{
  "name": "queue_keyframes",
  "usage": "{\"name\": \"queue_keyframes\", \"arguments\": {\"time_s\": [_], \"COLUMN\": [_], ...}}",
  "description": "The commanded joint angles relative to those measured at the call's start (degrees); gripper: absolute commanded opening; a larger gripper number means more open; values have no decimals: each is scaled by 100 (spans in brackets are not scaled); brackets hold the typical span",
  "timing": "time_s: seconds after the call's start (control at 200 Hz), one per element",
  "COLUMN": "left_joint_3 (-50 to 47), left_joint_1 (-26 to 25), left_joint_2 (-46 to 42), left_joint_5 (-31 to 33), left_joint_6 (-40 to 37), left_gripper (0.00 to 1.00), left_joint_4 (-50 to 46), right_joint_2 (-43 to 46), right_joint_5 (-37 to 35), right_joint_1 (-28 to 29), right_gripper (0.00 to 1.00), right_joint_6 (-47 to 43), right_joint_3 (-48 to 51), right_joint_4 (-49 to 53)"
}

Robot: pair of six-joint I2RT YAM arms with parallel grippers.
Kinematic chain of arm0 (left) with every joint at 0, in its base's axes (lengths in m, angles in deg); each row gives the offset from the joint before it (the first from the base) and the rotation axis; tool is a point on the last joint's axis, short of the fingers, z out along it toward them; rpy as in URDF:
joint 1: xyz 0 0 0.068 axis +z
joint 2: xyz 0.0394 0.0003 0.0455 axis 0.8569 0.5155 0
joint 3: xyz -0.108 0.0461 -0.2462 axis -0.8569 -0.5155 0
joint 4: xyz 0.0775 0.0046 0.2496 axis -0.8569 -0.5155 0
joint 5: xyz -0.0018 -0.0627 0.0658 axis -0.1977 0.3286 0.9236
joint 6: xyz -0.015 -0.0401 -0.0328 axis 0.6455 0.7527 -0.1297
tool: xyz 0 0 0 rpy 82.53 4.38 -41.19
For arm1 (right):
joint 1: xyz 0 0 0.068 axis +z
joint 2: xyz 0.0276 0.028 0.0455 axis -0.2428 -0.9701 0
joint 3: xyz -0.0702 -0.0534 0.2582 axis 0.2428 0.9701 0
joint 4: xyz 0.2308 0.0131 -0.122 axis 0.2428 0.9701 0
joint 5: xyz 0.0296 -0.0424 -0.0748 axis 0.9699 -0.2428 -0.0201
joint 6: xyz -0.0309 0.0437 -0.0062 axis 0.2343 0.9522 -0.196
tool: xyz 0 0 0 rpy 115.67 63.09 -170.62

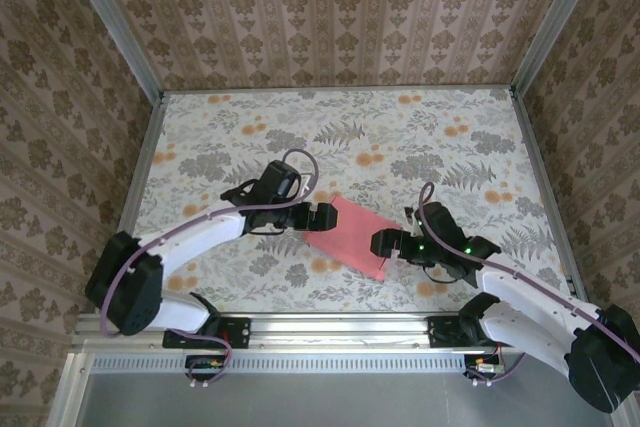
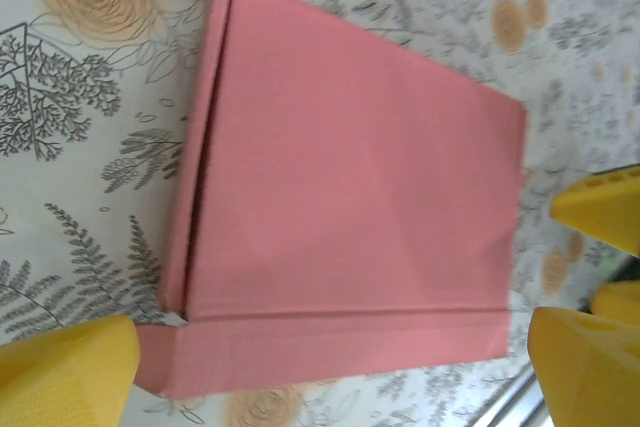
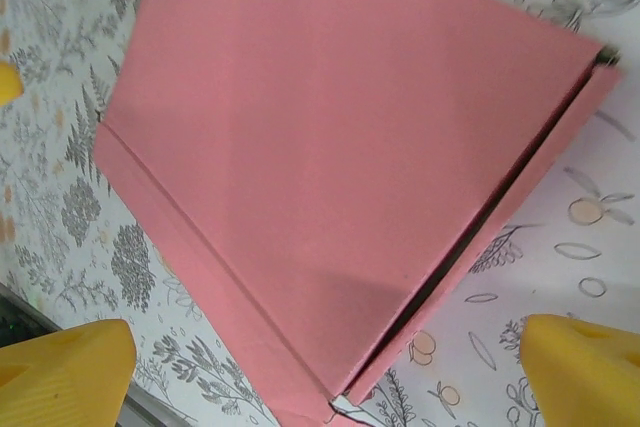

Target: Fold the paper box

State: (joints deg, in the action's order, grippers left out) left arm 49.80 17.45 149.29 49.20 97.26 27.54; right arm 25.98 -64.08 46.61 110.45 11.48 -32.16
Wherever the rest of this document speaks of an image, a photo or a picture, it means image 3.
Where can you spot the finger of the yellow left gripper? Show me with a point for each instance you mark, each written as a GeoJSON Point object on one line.
{"type": "Point", "coordinates": [9, 87]}

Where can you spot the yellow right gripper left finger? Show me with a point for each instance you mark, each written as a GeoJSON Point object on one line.
{"type": "Point", "coordinates": [60, 382]}

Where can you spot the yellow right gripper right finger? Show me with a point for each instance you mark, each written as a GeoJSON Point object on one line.
{"type": "Point", "coordinates": [585, 377]}

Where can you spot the pink paper box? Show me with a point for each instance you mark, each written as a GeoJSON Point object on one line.
{"type": "Point", "coordinates": [325, 147]}

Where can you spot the floral table cover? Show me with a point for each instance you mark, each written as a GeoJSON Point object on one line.
{"type": "Point", "coordinates": [550, 272]}

